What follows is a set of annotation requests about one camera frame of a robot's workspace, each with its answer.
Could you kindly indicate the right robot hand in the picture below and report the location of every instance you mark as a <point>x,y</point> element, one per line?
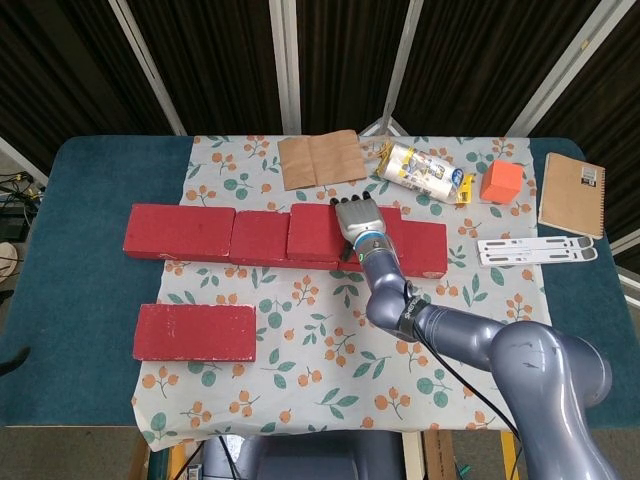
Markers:
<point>360,217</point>

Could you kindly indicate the red foam brick white scuffs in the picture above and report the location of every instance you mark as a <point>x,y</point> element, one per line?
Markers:
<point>195,332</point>

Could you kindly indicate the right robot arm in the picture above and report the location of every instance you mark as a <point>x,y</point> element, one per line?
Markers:
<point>540,360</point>

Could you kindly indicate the brown paper bag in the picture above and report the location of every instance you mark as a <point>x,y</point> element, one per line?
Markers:
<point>320,160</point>

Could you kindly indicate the red foam brick chipped corner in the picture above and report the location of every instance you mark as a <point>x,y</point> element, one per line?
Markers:
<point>425,245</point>

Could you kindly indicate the white plastic bag roll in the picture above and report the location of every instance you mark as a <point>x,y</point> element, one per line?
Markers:
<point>420,172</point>

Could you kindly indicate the small yellow packet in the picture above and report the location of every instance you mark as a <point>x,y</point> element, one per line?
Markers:
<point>466,189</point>

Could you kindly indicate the floral tablecloth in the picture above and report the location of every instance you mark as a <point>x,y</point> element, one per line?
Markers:
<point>310,350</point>

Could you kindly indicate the orange cube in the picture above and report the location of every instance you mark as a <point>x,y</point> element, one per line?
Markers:
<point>500,182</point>

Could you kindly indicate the white folding stand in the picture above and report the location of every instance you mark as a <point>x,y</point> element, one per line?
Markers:
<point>535,250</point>

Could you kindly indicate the dark folding screen white frames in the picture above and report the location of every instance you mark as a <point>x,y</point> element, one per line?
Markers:
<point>215,65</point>

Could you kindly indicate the brown spiral notebook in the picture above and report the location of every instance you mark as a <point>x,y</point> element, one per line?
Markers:
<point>570,195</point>

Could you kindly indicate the grey robot torso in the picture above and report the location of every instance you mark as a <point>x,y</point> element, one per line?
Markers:
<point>320,457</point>

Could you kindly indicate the brown cardboard box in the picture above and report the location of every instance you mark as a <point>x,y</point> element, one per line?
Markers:
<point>460,457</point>

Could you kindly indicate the black electronics box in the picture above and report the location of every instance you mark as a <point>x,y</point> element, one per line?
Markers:
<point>14,227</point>

